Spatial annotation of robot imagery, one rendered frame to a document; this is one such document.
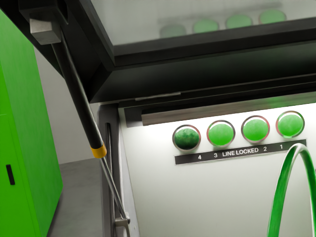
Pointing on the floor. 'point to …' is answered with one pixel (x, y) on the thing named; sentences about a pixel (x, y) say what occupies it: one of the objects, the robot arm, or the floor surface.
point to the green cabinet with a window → (24, 141)
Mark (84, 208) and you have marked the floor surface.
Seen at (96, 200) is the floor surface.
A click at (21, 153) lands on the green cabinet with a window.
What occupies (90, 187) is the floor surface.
